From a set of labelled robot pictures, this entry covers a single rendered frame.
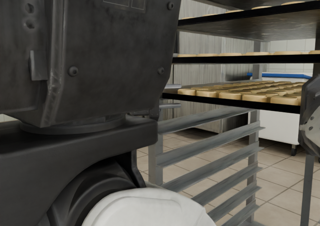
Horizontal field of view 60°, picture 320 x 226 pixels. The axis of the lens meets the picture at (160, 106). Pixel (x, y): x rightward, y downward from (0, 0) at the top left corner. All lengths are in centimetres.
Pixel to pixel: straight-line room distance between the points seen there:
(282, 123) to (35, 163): 267
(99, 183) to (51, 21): 17
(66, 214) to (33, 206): 4
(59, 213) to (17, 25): 18
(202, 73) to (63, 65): 280
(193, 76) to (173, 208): 275
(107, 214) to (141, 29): 18
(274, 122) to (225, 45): 89
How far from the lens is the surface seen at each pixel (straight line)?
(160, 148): 76
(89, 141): 28
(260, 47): 123
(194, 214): 42
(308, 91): 46
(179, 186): 85
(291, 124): 281
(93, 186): 31
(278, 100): 58
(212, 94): 67
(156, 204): 34
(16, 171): 25
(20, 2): 21
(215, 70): 287
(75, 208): 30
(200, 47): 301
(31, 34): 21
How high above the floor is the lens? 86
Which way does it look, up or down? 9 degrees down
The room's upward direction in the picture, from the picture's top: straight up
